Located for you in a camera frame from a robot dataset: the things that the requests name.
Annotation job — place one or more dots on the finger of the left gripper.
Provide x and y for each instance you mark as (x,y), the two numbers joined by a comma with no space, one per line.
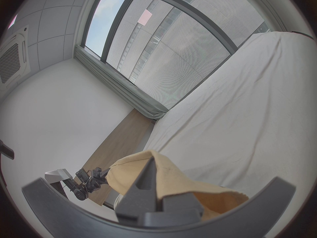
(106,173)

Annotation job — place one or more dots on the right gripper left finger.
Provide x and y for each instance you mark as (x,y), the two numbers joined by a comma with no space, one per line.
(146,197)

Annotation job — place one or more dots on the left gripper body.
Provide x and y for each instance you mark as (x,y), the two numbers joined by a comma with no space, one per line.
(99,181)

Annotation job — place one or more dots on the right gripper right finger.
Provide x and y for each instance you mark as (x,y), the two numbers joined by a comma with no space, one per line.
(182,204)

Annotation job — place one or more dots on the tan shorts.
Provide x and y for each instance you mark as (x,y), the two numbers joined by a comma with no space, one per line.
(178,180)

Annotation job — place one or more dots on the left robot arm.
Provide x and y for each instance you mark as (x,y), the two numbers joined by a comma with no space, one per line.
(58,175)

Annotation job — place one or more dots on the bed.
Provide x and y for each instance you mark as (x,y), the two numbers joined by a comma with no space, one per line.
(235,108)

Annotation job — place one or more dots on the grey-green curtain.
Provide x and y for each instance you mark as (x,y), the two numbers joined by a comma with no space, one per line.
(118,83)
(277,6)

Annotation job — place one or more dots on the window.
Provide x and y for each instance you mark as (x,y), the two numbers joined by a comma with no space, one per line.
(173,46)

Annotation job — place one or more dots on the white ceiling air conditioner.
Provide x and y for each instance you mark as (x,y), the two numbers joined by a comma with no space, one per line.
(12,58)

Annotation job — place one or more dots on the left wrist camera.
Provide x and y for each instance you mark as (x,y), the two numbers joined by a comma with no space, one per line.
(97,170)

